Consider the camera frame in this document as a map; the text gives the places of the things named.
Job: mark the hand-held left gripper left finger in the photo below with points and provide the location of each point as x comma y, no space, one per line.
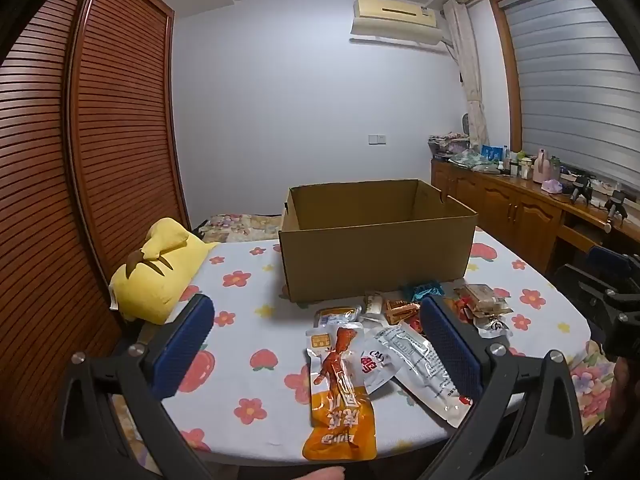
182,347

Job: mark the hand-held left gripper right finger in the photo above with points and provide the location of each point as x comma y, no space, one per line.
450,352

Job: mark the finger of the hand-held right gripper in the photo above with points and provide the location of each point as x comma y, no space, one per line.
607,259
580,287

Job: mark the long silver snack packet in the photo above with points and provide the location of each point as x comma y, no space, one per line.
425,375

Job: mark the clear cracker packet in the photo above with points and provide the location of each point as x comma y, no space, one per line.
482,300

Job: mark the orange chicken foot packet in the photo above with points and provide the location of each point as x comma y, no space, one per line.
337,390

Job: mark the cardboard box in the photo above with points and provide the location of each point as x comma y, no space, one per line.
375,260

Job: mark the person's left hand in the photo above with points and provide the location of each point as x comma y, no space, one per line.
320,474

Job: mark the red snack packet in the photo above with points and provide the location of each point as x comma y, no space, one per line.
457,307

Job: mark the small silver snack packet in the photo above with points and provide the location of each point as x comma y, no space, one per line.
494,326

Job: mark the black tripod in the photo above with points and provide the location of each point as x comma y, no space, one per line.
580,190
617,207

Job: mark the orange-brown candy packet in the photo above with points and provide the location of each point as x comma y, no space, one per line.
400,311

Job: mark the teal snack packet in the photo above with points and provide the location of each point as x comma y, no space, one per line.
424,290

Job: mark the white flower print sheet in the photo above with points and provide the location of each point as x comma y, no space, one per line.
250,320

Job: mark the yellow plush toy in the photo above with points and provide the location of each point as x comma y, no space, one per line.
150,280

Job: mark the white packet with red print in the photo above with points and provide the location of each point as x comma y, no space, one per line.
376,365

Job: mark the small beige snack packet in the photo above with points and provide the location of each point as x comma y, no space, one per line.
373,305

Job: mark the purple cloth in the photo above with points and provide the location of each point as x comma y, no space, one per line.
551,186

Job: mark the green bottle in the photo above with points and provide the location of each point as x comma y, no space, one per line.
555,169

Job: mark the pink bottle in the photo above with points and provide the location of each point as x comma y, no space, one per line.
542,167

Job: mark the wooden cabinet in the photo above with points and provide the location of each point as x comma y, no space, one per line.
500,205

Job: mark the silver packet with orange label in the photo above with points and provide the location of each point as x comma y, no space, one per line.
337,316

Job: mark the cluster of small bottles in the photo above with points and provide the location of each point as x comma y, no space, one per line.
517,165

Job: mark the blue box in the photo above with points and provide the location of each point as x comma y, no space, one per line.
492,152

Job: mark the green patterned cloth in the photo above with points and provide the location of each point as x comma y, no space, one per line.
475,162

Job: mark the grey window blind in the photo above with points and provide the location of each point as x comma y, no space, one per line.
565,85

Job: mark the small white fan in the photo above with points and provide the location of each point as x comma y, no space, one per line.
466,126

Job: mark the pile of folded cloths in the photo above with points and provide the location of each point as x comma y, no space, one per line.
447,145

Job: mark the wooden slatted wardrobe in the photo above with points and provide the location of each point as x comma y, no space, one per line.
100,135

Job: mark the patterned curtain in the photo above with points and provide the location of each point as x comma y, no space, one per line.
470,75

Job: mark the wooden window frame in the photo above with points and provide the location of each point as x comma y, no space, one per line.
507,85

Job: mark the white wall switch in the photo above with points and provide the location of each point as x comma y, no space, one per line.
377,139

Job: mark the wall air conditioner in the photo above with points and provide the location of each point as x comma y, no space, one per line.
395,20

